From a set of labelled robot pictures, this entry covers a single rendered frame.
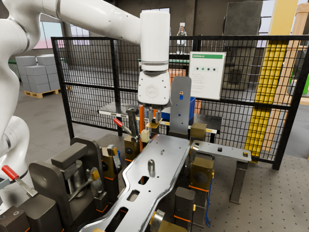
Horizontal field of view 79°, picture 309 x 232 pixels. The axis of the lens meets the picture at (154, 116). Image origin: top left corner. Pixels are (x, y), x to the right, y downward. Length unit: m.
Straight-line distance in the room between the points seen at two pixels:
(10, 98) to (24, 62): 5.57
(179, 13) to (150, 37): 7.63
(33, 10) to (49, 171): 0.45
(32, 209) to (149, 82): 0.50
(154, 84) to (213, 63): 0.77
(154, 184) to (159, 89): 0.38
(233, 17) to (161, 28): 5.69
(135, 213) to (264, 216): 0.73
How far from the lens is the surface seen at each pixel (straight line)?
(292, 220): 1.26
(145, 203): 0.72
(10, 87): 0.77
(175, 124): 1.15
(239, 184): 1.12
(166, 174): 0.83
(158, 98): 0.59
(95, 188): 0.75
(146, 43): 0.56
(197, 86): 1.34
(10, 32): 0.70
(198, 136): 1.11
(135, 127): 0.95
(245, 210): 1.19
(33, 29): 0.75
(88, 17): 0.58
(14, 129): 0.91
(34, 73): 6.05
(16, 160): 0.96
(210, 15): 7.81
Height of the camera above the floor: 1.53
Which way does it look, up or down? 22 degrees down
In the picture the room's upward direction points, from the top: straight up
